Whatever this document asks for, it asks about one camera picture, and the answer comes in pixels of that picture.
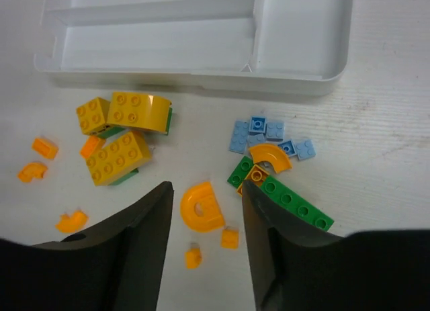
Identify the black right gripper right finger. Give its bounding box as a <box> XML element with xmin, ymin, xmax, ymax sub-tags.
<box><xmin>243</xmin><ymin>181</ymin><xmax>429</xmax><ymax>310</ymax></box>

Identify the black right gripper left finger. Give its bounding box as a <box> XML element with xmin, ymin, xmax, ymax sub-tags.
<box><xmin>1</xmin><ymin>181</ymin><xmax>173</xmax><ymax>310</ymax></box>

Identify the yellow long duplo brick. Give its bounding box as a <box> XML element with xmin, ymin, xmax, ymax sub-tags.
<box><xmin>86</xmin><ymin>131</ymin><xmax>152</xmax><ymax>186</ymax></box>

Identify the yellow square duplo brick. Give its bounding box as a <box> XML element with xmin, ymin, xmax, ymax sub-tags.
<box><xmin>76</xmin><ymin>97</ymin><xmax>111</xmax><ymax>136</ymax></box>

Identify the yellow curved duplo brick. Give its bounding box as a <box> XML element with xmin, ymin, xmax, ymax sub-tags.
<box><xmin>107</xmin><ymin>91</ymin><xmax>171</xmax><ymax>134</ymax></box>

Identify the orange elbow piece left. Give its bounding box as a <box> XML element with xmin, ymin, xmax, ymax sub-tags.
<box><xmin>17</xmin><ymin>161</ymin><xmax>48</xmax><ymax>183</ymax></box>

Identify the orange curved piece bottom-left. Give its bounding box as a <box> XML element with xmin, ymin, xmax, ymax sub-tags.
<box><xmin>56</xmin><ymin>210</ymin><xmax>89</xmax><ymax>234</ymax></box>

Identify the long green lego plate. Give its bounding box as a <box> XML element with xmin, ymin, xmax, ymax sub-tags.
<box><xmin>227</xmin><ymin>156</ymin><xmax>334</xmax><ymax>231</ymax></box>

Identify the orange small square piece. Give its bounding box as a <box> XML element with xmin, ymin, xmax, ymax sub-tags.
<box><xmin>220</xmin><ymin>228</ymin><xmax>239</xmax><ymax>250</ymax></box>

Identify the orange small round piece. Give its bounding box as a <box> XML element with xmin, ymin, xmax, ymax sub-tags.
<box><xmin>185</xmin><ymin>246</ymin><xmax>202</xmax><ymax>269</ymax></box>

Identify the orange half-round lego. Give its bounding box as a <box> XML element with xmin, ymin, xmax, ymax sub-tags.
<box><xmin>180</xmin><ymin>181</ymin><xmax>225</xmax><ymax>232</ymax></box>

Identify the orange square stud plate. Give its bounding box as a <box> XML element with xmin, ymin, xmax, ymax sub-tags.
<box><xmin>230</xmin><ymin>161</ymin><xmax>269</xmax><ymax>196</ymax></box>

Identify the orange quarter-arch lego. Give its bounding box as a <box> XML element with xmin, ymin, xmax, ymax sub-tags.
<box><xmin>249</xmin><ymin>144</ymin><xmax>292</xmax><ymax>174</ymax></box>

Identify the light blue plate right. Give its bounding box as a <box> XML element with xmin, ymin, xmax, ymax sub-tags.
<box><xmin>295</xmin><ymin>139</ymin><xmax>316</xmax><ymax>161</ymax></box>

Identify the orange slope piece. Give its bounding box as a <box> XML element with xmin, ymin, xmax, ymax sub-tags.
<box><xmin>80</xmin><ymin>136</ymin><xmax>106</xmax><ymax>159</ymax></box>

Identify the light blue lego plate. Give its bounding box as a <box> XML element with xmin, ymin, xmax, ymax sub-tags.
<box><xmin>228</xmin><ymin>120</ymin><xmax>249</xmax><ymax>154</ymax></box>

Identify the orange small brick left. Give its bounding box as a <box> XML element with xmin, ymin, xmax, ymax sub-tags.
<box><xmin>32</xmin><ymin>137</ymin><xmax>58</xmax><ymax>161</ymax></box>

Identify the blue square lego plate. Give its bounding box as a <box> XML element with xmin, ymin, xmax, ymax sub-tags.
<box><xmin>249</xmin><ymin>116</ymin><xmax>267</xmax><ymax>135</ymax></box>

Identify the white divided sorting tray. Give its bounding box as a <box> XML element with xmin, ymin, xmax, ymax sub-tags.
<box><xmin>34</xmin><ymin>0</ymin><xmax>353</xmax><ymax>96</ymax></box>

